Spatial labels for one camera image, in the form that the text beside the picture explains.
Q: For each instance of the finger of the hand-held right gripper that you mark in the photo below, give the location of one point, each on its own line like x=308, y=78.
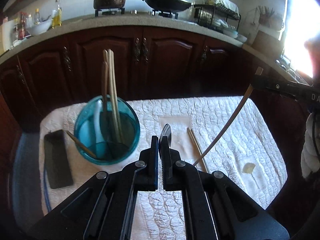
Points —
x=270, y=86

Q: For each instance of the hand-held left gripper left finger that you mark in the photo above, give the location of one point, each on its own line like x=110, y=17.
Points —
x=156, y=160

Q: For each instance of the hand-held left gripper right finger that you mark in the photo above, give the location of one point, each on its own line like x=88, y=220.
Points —
x=165, y=165

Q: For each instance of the metal spoon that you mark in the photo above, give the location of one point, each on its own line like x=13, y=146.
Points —
x=167, y=131

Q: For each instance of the light wooden chopstick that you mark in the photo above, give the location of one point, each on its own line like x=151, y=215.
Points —
x=195, y=138
x=232, y=125
x=80, y=143
x=192, y=138
x=113, y=80
x=109, y=80

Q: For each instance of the white floral cup teal inside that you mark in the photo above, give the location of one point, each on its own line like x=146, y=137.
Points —
x=82, y=130

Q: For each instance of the bright window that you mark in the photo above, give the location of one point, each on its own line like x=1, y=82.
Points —
x=300, y=30

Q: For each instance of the white ceramic spoon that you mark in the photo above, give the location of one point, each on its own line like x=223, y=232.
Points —
x=97, y=130

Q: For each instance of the white quilted tablecloth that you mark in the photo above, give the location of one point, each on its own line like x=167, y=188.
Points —
x=225, y=135

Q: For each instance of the small white bowl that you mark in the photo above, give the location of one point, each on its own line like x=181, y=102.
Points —
x=230, y=33

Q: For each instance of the utensil holder with chopsticks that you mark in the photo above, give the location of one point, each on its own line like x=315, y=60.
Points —
x=266, y=18

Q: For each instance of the dark wooden kitchen cabinet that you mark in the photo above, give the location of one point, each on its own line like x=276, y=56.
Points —
x=175, y=62

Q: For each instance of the stack of white dishes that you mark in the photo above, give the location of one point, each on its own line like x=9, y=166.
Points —
x=222, y=0

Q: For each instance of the black phone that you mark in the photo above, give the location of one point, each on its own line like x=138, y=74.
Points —
x=57, y=160

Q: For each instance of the black wok with lid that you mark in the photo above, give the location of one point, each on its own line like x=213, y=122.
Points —
x=167, y=3

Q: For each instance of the grey stone countertop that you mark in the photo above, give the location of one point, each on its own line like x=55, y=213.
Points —
x=125, y=21

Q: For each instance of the gas stove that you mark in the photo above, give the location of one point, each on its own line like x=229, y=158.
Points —
x=110, y=12

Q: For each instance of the yellow oil bottle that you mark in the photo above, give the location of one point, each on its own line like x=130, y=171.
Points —
x=57, y=17

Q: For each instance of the large white bowl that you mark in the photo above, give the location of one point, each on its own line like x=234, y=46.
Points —
x=40, y=28

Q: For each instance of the small clear bottle yellow cap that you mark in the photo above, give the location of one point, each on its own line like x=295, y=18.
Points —
x=37, y=18

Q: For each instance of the red sauce bottle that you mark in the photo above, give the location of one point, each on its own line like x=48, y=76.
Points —
x=22, y=30

